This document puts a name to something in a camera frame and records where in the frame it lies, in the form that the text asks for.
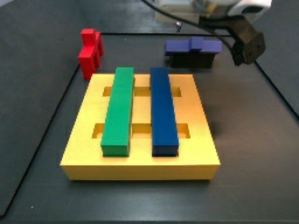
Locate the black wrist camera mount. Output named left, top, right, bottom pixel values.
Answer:
left=201, top=16, right=266, bottom=66

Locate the blue bar block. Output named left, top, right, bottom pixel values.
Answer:
left=150, top=67, right=179, bottom=157

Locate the green bar block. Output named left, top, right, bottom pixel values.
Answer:
left=101, top=67, right=135, bottom=158

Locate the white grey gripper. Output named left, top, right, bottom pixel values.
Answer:
left=155, top=0, right=273, bottom=24

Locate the yellow slotted board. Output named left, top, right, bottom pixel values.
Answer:
left=61, top=73, right=221, bottom=180

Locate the black camera cable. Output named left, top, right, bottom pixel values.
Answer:
left=141, top=0, right=239, bottom=56

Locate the red notched block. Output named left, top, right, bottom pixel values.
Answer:
left=79, top=29, right=105, bottom=80

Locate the black fixture bracket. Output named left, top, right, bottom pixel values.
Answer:
left=170, top=52, right=215, bottom=68

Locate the purple notched block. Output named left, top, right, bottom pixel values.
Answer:
left=165, top=37, right=222, bottom=56

